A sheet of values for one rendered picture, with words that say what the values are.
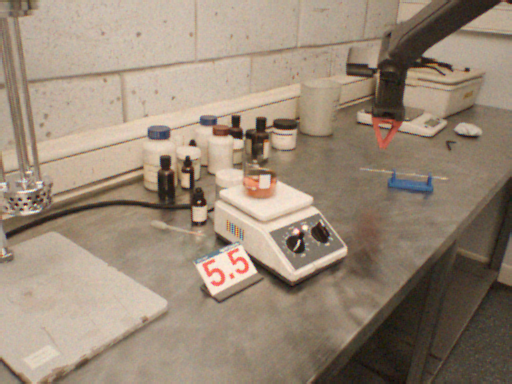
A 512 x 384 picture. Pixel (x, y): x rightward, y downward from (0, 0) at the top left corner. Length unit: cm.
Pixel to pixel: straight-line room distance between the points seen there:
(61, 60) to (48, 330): 54
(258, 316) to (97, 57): 64
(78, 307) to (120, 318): 6
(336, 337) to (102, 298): 32
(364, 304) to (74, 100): 68
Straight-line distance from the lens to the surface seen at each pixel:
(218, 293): 71
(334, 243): 79
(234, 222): 79
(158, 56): 116
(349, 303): 72
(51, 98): 102
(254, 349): 63
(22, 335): 68
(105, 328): 66
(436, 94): 181
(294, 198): 81
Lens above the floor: 117
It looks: 24 degrees down
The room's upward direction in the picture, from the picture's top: 3 degrees clockwise
